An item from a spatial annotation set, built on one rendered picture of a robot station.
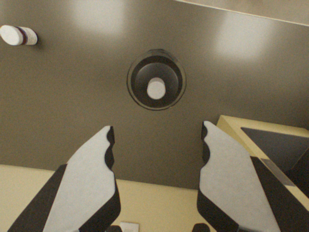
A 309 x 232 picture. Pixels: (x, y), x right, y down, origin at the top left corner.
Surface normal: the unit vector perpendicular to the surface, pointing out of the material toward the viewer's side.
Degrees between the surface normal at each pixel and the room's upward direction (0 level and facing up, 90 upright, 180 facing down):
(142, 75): 0
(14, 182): 90
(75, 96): 0
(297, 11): 0
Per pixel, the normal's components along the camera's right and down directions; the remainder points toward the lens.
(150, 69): -0.02, 0.44
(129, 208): 0.16, -0.89
